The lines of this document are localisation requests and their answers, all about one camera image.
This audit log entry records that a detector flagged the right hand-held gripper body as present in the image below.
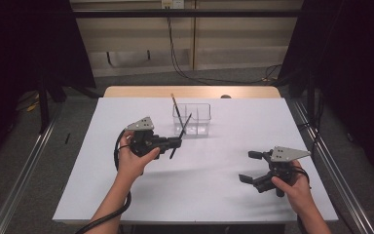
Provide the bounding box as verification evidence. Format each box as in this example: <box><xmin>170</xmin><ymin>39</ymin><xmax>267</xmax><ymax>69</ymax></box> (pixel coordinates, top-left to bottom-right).
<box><xmin>252</xmin><ymin>145</ymin><xmax>313</xmax><ymax>199</ymax></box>

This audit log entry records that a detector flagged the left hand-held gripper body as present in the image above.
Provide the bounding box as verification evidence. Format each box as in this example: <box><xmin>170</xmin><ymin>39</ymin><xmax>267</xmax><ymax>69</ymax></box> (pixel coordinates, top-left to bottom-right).
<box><xmin>124</xmin><ymin>116</ymin><xmax>171</xmax><ymax>161</ymax></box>

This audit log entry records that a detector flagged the black brush with orange end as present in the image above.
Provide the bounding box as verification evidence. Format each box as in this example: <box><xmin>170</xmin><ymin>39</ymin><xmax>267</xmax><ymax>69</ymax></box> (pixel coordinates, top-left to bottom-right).
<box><xmin>170</xmin><ymin>93</ymin><xmax>187</xmax><ymax>132</ymax></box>

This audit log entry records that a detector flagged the clear plastic organizer box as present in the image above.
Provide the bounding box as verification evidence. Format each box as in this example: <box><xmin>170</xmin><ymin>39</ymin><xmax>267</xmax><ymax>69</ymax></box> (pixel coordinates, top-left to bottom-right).
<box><xmin>171</xmin><ymin>102</ymin><xmax>212</xmax><ymax>137</ymax></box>

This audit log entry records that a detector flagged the person's right hand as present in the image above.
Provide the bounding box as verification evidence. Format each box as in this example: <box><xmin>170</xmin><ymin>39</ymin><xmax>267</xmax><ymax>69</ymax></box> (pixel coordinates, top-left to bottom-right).
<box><xmin>270</xmin><ymin>159</ymin><xmax>312</xmax><ymax>210</ymax></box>

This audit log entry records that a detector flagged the person's left hand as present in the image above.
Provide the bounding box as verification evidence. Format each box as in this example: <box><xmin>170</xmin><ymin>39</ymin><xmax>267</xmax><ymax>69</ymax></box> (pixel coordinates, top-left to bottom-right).
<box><xmin>116</xmin><ymin>130</ymin><xmax>161</xmax><ymax>179</ymax></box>

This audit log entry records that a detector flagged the white table cover sheet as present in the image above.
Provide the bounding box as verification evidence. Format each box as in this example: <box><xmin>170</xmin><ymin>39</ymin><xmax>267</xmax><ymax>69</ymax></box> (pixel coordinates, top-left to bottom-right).
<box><xmin>52</xmin><ymin>97</ymin><xmax>339</xmax><ymax>225</ymax></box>

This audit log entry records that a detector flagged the yellow floor item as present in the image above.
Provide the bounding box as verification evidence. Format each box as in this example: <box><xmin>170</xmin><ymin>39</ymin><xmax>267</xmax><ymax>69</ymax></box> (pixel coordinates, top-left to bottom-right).
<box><xmin>24</xmin><ymin>100</ymin><xmax>41</xmax><ymax>113</ymax></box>

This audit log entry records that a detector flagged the dark curtain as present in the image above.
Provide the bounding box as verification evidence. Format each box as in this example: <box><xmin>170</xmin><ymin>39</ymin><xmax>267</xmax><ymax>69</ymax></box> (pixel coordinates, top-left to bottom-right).
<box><xmin>0</xmin><ymin>0</ymin><xmax>97</xmax><ymax>174</ymax></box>
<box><xmin>278</xmin><ymin>0</ymin><xmax>374</xmax><ymax>188</ymax></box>

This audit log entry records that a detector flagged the black floor cable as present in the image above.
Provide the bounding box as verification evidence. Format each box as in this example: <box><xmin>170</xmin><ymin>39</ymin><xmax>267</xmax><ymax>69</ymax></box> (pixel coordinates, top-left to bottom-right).
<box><xmin>299</xmin><ymin>120</ymin><xmax>324</xmax><ymax>158</ymax></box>

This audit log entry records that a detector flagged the metal floor rail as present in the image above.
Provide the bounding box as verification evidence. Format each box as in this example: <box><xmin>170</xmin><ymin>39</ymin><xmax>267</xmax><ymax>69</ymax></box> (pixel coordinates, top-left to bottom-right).
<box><xmin>292</xmin><ymin>98</ymin><xmax>374</xmax><ymax>234</ymax></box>
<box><xmin>0</xmin><ymin>106</ymin><xmax>63</xmax><ymax>234</ymax></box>

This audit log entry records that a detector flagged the black stand post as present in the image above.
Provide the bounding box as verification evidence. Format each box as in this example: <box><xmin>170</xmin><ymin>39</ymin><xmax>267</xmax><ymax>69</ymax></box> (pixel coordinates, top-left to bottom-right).
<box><xmin>306</xmin><ymin>71</ymin><xmax>318</xmax><ymax>125</ymax></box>
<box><xmin>36</xmin><ymin>64</ymin><xmax>52</xmax><ymax>135</ymax></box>

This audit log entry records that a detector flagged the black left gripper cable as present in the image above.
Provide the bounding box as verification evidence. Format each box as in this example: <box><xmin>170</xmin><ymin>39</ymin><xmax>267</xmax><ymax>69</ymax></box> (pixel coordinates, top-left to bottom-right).
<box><xmin>74</xmin><ymin>129</ymin><xmax>132</xmax><ymax>234</ymax></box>

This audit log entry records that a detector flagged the black wall cable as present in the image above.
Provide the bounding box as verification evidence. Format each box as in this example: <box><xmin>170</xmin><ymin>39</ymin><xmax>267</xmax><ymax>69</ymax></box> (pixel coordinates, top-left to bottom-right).
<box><xmin>166</xmin><ymin>16</ymin><xmax>282</xmax><ymax>86</ymax></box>

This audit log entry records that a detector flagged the black horizontal frame bar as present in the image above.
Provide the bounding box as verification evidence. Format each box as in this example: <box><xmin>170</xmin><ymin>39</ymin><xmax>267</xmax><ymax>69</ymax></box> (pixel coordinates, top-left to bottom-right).
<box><xmin>72</xmin><ymin>9</ymin><xmax>304</xmax><ymax>19</ymax></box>

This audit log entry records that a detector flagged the white wall socket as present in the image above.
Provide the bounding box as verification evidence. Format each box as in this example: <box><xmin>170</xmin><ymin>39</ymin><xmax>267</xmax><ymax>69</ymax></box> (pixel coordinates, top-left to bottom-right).
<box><xmin>161</xmin><ymin>0</ymin><xmax>186</xmax><ymax>10</ymax></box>

